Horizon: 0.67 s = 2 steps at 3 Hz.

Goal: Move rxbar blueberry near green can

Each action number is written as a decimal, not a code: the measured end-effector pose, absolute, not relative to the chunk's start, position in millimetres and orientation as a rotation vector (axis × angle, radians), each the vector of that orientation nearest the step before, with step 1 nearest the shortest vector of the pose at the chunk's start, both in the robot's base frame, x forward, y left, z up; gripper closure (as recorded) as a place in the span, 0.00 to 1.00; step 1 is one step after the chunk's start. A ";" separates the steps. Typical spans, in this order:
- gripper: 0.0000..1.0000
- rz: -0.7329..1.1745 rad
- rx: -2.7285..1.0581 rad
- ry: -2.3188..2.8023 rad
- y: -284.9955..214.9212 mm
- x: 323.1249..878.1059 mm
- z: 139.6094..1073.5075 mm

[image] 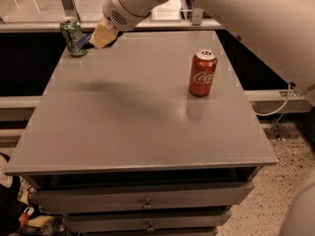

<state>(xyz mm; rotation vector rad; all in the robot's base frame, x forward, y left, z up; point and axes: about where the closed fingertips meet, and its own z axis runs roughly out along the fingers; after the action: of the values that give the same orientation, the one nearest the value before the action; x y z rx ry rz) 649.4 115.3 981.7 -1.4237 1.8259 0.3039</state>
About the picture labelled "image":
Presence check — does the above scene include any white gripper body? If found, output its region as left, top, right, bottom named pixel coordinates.
left=102, top=0, right=164, bottom=31

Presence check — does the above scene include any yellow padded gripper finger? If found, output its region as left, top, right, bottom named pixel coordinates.
left=90, top=19, right=118, bottom=48

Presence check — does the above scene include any blue rxbar blueberry wrapper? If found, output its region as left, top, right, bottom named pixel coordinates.
left=76, top=33, right=93, bottom=49

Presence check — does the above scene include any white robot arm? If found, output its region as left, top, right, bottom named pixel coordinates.
left=102, top=0, right=315, bottom=104

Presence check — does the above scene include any green soda can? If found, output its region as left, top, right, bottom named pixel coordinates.
left=60, top=16, right=87, bottom=57

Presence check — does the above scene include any red Coca-Cola can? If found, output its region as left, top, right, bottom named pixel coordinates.
left=189, top=48, right=218, bottom=96

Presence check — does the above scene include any grey drawer cabinet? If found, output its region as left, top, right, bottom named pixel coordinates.
left=6, top=30, right=277, bottom=236

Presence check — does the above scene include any upper metal drawer knob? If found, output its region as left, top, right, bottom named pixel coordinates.
left=142, top=199, right=153, bottom=210

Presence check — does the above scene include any metal drawer knob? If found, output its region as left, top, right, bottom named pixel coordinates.
left=142, top=199, right=153, bottom=210
left=146, top=223, right=155, bottom=232

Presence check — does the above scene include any upper grey drawer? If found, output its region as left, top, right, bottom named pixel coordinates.
left=31, top=181, right=254, bottom=214

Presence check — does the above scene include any grey drawer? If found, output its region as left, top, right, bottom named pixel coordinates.
left=31, top=181, right=254, bottom=214
left=65, top=210, right=231, bottom=232

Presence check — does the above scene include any lower grey drawer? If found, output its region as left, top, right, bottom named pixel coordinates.
left=65, top=210, right=231, bottom=232

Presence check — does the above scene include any clutter pile on floor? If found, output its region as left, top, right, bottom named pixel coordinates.
left=0, top=172, right=72, bottom=236

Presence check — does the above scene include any lower metal drawer knob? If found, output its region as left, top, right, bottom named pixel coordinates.
left=146, top=223, right=155, bottom=232

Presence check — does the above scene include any horizontal metal rail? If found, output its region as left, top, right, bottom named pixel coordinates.
left=0, top=19, right=223, bottom=33

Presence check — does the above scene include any white cable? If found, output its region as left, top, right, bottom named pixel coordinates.
left=255, top=82, right=293, bottom=118

